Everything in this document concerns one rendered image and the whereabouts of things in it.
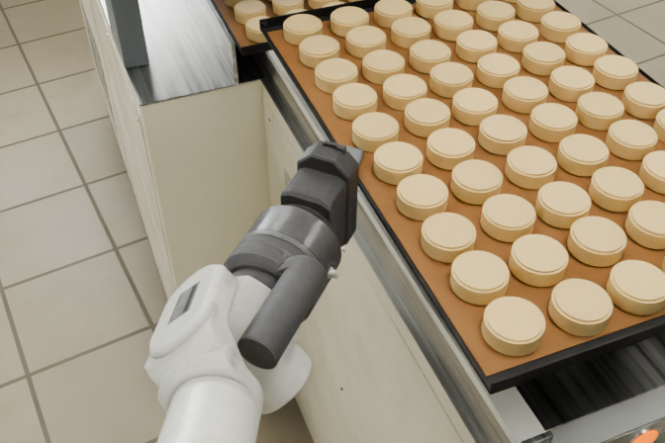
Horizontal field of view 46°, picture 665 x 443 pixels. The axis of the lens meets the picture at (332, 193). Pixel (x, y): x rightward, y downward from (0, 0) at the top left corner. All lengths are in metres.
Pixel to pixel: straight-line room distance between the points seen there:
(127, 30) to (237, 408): 0.82
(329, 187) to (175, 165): 0.60
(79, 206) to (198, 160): 1.09
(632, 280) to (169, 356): 0.39
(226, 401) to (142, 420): 1.29
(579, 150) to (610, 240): 0.13
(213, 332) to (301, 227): 0.16
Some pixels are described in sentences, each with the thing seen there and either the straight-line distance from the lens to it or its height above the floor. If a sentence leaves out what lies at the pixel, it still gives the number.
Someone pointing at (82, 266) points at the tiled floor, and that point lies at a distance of 2.18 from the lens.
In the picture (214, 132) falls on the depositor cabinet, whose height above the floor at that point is 0.76.
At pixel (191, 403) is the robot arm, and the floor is 1.07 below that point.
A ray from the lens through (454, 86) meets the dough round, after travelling 0.91.
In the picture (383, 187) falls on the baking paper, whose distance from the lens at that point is 0.79.
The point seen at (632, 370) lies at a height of 0.84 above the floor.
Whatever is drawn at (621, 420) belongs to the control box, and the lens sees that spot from 0.85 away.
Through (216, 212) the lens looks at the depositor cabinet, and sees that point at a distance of 1.38.
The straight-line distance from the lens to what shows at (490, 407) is 0.76.
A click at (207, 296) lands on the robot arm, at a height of 1.07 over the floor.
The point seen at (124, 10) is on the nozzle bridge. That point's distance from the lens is 1.25.
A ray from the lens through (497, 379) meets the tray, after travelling 0.65.
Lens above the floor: 1.52
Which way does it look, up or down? 42 degrees down
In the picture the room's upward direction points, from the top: straight up
